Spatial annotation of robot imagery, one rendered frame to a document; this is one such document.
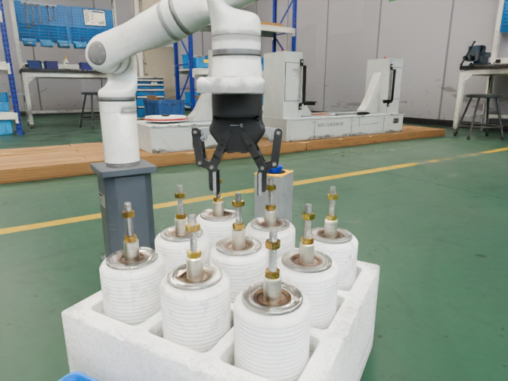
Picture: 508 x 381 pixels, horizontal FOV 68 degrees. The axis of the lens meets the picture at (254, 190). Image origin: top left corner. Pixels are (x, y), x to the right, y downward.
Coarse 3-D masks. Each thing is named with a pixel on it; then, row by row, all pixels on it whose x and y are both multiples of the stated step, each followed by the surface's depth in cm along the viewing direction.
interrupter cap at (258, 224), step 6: (252, 222) 72; (258, 222) 73; (264, 222) 73; (276, 222) 73; (282, 222) 73; (288, 222) 72; (258, 228) 69; (264, 228) 69; (270, 228) 69; (276, 228) 69; (282, 228) 69
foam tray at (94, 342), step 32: (352, 288) 63; (64, 320) 56; (96, 320) 54; (160, 320) 55; (352, 320) 55; (96, 352) 54; (128, 352) 51; (160, 352) 48; (192, 352) 48; (224, 352) 48; (320, 352) 48; (352, 352) 57
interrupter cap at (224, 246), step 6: (222, 240) 64; (228, 240) 64; (246, 240) 64; (252, 240) 64; (258, 240) 64; (216, 246) 61; (222, 246) 61; (228, 246) 62; (246, 246) 62; (252, 246) 61; (258, 246) 61; (222, 252) 59; (228, 252) 59; (234, 252) 59; (240, 252) 59; (246, 252) 59; (252, 252) 59
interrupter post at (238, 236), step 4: (244, 228) 62; (232, 232) 61; (236, 232) 60; (240, 232) 60; (244, 232) 61; (232, 236) 61; (236, 236) 61; (240, 236) 61; (244, 236) 61; (232, 240) 61; (236, 240) 61; (240, 240) 61; (244, 240) 61; (232, 244) 62; (236, 244) 61; (240, 244) 61; (244, 244) 62; (236, 248) 61; (240, 248) 61
